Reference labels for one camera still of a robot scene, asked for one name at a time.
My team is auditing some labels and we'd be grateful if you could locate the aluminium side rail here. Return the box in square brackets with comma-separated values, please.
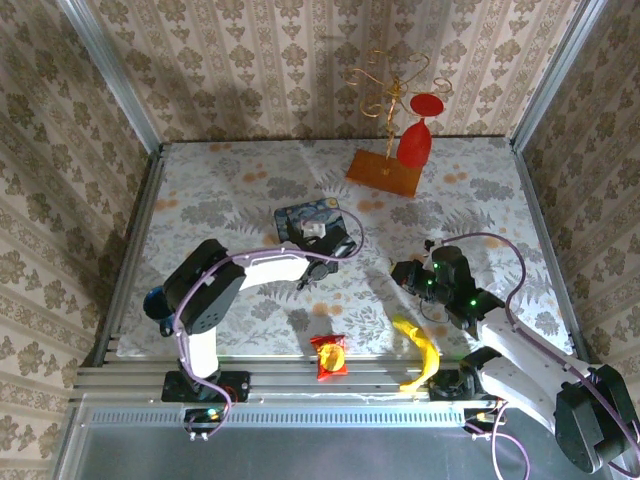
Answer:
[92, 142, 169, 366]
[512, 142, 594, 364]

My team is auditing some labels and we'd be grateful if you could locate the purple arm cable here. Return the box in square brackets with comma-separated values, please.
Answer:
[439, 232, 640, 480]
[171, 206, 366, 444]

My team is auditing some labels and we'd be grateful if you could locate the aluminium frame post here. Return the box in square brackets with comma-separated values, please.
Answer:
[58, 0, 166, 151]
[509, 0, 609, 149]

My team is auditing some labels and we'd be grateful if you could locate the starry night tin box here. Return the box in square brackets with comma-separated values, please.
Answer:
[273, 196, 352, 252]

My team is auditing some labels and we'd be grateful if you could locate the small circuit board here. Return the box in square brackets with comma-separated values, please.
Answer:
[183, 406, 224, 434]
[463, 406, 507, 432]

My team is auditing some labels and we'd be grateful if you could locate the red wine glass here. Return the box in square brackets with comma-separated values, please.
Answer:
[396, 93, 446, 169]

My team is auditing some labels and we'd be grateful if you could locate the red snack packet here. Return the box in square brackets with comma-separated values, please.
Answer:
[308, 333, 349, 384]

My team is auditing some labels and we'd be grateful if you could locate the gold wire stand wooden base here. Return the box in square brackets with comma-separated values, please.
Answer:
[344, 49, 452, 198]

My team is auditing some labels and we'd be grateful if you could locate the metal tray with vent strip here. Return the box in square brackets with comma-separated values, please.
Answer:
[52, 394, 634, 480]

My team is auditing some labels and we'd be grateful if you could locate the blue mug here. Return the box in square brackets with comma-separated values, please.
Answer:
[142, 286, 177, 337]

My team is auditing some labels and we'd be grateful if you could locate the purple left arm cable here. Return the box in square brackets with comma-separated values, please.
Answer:
[171, 206, 366, 444]

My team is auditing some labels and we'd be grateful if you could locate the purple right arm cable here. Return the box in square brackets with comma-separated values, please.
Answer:
[439, 232, 640, 480]

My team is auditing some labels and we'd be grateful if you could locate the aluminium frame rail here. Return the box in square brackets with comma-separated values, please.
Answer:
[69, 355, 616, 404]

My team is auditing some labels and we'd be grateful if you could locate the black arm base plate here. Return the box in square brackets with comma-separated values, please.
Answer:
[428, 372, 501, 402]
[161, 369, 252, 404]

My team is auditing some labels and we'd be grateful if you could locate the yellow banana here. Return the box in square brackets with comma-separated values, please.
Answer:
[391, 314, 442, 394]

